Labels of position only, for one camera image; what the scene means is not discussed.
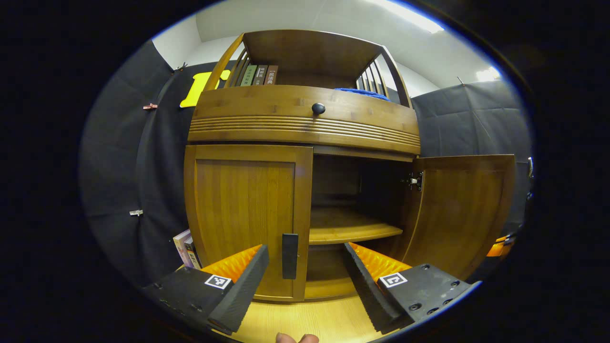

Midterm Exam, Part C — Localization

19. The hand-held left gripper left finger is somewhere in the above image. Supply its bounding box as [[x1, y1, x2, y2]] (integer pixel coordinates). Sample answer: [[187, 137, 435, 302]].
[[143, 244, 270, 334]]

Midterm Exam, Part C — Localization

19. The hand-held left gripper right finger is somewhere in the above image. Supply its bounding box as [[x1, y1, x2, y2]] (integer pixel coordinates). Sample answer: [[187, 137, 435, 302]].
[[343, 242, 477, 334]]

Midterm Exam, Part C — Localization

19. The wooden cabinet door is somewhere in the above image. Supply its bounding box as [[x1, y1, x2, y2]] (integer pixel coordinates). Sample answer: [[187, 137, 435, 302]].
[[403, 154, 517, 282], [184, 144, 314, 302]]

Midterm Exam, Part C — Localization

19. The wooden double-door shoe cabinet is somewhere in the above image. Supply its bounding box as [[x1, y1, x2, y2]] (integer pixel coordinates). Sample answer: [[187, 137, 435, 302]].
[[183, 30, 518, 303]]

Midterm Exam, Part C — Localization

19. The wooden cabinet shelf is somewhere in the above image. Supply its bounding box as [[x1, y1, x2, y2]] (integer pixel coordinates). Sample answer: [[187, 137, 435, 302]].
[[309, 207, 403, 245]]

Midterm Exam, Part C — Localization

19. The metal door hinge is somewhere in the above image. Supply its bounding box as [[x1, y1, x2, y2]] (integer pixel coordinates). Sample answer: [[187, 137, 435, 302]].
[[402, 171, 424, 192]]

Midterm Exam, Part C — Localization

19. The wooden cabinet drawer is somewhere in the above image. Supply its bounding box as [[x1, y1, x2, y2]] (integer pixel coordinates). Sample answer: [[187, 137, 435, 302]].
[[187, 85, 421, 155]]

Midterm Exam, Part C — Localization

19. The white and dark book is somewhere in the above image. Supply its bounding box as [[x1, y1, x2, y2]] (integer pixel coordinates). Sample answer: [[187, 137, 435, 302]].
[[184, 237, 203, 270]]

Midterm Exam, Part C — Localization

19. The black backdrop cloth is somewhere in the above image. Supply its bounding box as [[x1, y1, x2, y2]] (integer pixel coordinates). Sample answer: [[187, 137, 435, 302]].
[[79, 40, 533, 286]]

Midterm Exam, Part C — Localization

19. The blue towel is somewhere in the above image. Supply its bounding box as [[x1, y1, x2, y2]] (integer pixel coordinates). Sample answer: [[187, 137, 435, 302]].
[[334, 88, 391, 101]]

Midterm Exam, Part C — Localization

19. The black left door handle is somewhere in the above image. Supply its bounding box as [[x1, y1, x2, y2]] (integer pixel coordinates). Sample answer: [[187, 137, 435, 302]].
[[282, 233, 299, 280]]

